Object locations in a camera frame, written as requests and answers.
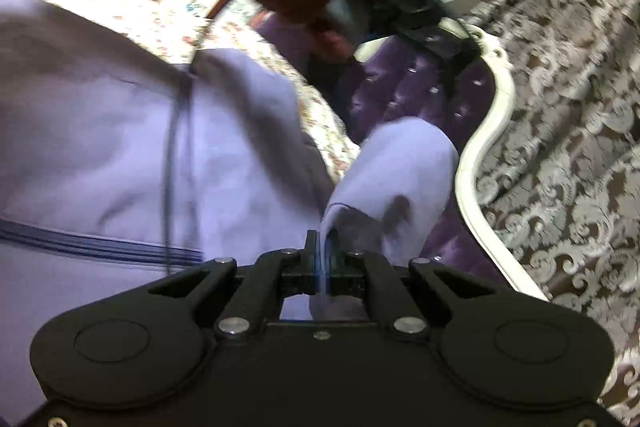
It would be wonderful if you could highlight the floral bedspread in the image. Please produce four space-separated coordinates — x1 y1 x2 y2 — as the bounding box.
20 0 362 172

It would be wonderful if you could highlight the person's left hand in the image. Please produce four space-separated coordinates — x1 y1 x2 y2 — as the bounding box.
255 0 386 62

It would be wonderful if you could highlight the brown silver damask curtain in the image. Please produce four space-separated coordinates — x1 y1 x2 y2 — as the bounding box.
415 0 640 427

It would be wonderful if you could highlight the purple hooded zip jacket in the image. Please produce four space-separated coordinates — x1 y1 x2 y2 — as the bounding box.
0 0 461 415

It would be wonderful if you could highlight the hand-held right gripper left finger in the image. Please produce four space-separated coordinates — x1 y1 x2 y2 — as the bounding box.
147 231 323 340

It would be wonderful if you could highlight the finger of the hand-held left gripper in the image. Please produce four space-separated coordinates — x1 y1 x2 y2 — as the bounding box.
402 19 483 108

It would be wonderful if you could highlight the purple tufted headboard white frame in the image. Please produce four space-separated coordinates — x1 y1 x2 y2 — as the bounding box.
252 14 551 303

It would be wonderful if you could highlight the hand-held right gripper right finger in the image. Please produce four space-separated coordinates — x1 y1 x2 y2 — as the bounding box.
325 231 502 340

